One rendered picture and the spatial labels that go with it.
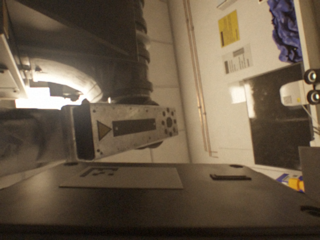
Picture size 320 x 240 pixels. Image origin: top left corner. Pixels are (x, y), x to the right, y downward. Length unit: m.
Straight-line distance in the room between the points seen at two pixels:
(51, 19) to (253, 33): 1.74
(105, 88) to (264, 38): 1.61
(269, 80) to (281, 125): 0.33
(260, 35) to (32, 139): 1.78
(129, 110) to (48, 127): 0.12
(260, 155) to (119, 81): 1.34
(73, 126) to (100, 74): 0.15
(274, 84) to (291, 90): 0.51
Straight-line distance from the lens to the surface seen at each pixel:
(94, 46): 0.33
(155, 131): 0.35
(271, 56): 1.77
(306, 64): 1.29
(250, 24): 1.92
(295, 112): 1.41
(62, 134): 0.26
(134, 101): 0.42
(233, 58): 1.92
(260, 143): 1.55
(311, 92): 0.68
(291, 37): 1.39
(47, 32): 0.30
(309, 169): 1.08
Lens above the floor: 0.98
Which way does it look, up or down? 55 degrees up
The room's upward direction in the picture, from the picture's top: 99 degrees counter-clockwise
